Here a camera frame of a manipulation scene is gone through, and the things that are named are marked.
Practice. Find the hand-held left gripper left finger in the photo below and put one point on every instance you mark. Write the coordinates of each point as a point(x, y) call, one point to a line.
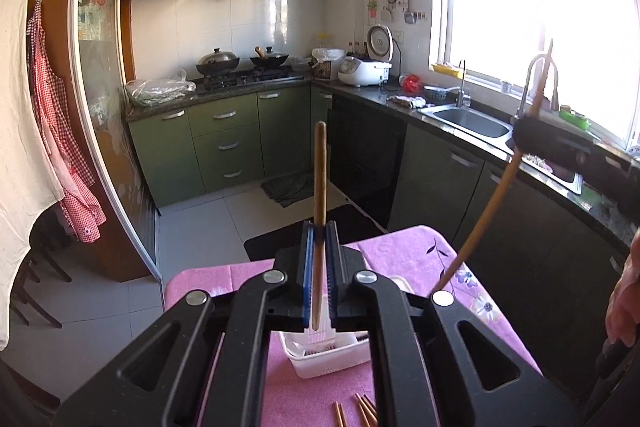
point(309, 277)

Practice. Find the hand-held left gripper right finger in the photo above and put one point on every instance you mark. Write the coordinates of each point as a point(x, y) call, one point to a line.
point(331, 287)

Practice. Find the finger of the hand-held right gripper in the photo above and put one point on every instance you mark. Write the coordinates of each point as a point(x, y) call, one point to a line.
point(555, 144)

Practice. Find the white plastic utensil basket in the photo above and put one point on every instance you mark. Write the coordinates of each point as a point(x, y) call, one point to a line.
point(325, 364)

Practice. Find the person's right hand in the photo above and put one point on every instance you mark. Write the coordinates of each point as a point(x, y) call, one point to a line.
point(625, 307)

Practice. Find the steel sink basin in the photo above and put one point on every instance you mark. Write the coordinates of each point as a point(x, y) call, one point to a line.
point(555, 172)
point(470, 119)

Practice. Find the green plastic container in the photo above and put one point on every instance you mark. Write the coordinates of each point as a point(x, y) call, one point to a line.
point(575, 119)

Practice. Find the black floor mat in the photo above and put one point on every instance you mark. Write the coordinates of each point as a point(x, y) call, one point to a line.
point(280, 242)

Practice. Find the tall arched steel faucet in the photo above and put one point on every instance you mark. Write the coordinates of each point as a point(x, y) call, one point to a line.
point(527, 77)

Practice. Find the pink floral tablecloth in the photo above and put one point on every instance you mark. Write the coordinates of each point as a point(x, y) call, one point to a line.
point(400, 252)

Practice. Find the dark green floor mat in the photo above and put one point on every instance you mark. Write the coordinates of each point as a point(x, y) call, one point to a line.
point(290, 189)

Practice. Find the small steel faucet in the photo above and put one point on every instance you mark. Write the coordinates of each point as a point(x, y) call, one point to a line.
point(465, 92)

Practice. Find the small blue strainer basket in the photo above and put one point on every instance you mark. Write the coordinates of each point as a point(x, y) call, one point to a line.
point(440, 94)

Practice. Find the dark base cabinet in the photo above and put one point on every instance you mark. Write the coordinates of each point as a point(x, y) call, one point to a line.
point(440, 197)

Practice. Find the yellow sponge tray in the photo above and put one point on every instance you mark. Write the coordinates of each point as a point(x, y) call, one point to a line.
point(445, 68)

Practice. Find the kitchen window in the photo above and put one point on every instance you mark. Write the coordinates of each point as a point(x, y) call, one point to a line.
point(500, 7)

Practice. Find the crumpled dish cloth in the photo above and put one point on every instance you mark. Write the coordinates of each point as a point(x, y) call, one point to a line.
point(407, 101)

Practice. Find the red packet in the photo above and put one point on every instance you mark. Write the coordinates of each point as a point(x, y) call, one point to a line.
point(412, 84)

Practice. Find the green base cabinet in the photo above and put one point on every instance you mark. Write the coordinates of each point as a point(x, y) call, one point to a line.
point(225, 147)

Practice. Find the hanging kitchen tools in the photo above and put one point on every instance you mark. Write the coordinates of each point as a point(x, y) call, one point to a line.
point(407, 7)

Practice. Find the white rice cooker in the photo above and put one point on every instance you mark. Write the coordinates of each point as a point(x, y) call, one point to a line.
point(362, 72)

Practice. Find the black gas stove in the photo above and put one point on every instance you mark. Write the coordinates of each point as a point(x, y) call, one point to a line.
point(250, 79)

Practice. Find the white lined bin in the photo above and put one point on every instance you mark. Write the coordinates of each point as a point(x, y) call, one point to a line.
point(327, 64)

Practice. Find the sauce bottles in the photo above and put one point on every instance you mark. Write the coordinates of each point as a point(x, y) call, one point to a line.
point(356, 49)

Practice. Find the dark granite countertop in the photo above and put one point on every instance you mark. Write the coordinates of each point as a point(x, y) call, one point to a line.
point(160, 106)

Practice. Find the black wok with lid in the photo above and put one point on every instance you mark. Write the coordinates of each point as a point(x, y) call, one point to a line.
point(217, 62)

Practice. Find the clear plastic bag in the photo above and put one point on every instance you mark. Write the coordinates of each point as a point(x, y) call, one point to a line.
point(157, 89)

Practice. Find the dark wooden chair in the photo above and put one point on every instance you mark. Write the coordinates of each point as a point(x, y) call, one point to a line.
point(45, 257)

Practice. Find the red checked apron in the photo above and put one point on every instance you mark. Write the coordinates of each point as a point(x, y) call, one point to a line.
point(60, 132)

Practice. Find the glass sliding door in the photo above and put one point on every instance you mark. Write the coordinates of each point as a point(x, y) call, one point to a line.
point(100, 57)

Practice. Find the white hanging cloth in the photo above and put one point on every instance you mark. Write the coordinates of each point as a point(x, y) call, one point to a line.
point(20, 132)

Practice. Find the white wall outlet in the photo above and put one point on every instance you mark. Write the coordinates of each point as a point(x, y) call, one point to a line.
point(398, 37)

